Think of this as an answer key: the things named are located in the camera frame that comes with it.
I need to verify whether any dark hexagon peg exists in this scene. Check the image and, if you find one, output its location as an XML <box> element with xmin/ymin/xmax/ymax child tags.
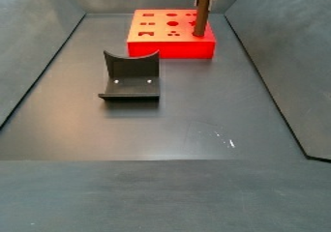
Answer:
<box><xmin>194</xmin><ymin>0</ymin><xmax>211</xmax><ymax>37</ymax></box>

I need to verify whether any red shape sorter block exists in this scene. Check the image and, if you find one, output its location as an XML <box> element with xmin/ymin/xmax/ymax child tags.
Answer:
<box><xmin>128</xmin><ymin>9</ymin><xmax>216</xmax><ymax>59</ymax></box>

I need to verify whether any black curved holder stand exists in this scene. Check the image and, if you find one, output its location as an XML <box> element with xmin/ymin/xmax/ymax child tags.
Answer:
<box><xmin>98</xmin><ymin>51</ymin><xmax>161</xmax><ymax>101</ymax></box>

